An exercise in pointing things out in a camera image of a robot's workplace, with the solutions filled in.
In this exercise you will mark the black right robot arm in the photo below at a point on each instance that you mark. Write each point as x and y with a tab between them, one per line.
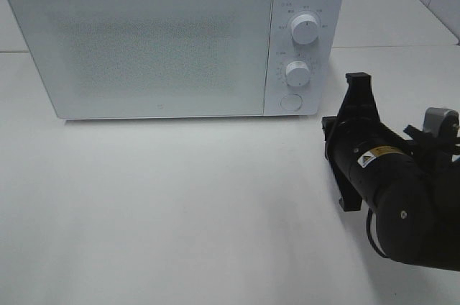
421	227

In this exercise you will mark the round white door release button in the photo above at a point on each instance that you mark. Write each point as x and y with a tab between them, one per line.
291	102

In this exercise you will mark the white microwave door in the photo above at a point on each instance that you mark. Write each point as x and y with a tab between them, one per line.
114	59

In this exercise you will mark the white timer knob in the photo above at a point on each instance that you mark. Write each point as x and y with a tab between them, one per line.
297	74

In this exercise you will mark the white upper power knob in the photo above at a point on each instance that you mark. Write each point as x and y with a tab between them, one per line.
304	28

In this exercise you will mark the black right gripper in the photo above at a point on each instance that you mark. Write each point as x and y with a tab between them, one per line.
367	159

